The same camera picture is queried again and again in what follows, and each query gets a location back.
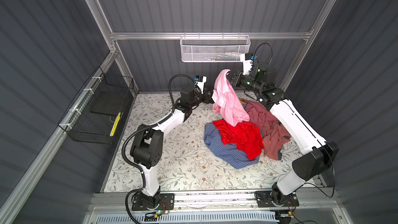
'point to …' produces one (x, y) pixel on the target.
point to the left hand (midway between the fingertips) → (215, 90)
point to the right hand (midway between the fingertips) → (225, 74)
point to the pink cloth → (228, 104)
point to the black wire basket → (91, 117)
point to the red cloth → (246, 135)
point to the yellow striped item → (113, 129)
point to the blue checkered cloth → (228, 154)
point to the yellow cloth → (242, 102)
